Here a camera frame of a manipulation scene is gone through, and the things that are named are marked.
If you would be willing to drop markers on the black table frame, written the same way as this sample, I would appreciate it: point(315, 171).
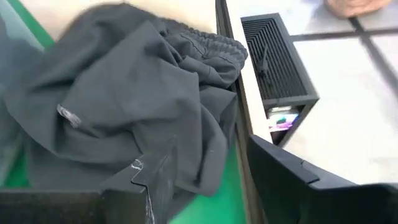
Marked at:
point(224, 18)

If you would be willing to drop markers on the wicker basket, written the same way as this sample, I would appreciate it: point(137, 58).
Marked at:
point(354, 6)

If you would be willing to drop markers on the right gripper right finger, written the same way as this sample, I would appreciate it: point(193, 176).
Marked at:
point(289, 199)

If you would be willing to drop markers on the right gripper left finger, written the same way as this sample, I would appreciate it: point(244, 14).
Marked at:
point(77, 208)

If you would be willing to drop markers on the black vented box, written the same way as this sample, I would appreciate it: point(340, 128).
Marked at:
point(280, 62)

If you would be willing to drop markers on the beige fabric bin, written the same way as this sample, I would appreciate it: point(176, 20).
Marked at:
point(186, 15)

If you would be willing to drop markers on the dark grey shorts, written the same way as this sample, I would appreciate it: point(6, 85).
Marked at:
point(124, 93)

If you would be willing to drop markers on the green table mat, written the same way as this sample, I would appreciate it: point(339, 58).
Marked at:
point(214, 208)

